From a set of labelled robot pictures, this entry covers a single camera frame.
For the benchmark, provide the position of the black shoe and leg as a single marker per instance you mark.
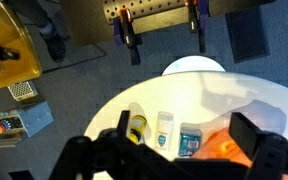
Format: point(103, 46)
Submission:
point(50, 36)

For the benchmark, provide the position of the black perforated mounting board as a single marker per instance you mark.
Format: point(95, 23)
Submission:
point(140, 9)

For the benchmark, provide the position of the white round table base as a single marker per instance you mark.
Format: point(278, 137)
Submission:
point(193, 64)

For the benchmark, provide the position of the yellow translucent plastic bin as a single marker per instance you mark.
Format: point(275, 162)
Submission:
point(7, 50)

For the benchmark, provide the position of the white perforated box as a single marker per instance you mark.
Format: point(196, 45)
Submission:
point(21, 90)

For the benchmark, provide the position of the orange and black clamp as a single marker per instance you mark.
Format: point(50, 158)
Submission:
point(130, 37)
point(197, 23)

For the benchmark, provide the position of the orange plastic bag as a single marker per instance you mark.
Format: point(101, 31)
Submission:
point(222, 148)

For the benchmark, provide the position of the black floor mat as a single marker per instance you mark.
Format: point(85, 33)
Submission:
point(247, 34)

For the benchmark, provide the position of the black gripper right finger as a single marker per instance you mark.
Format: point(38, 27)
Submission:
point(245, 132)

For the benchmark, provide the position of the blue and white box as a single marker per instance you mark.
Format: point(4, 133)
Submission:
point(164, 130)
point(189, 141)

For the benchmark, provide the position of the yellow and brown bottle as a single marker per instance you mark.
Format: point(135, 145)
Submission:
point(137, 128)

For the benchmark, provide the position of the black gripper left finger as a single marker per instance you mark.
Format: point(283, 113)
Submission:
point(124, 120)

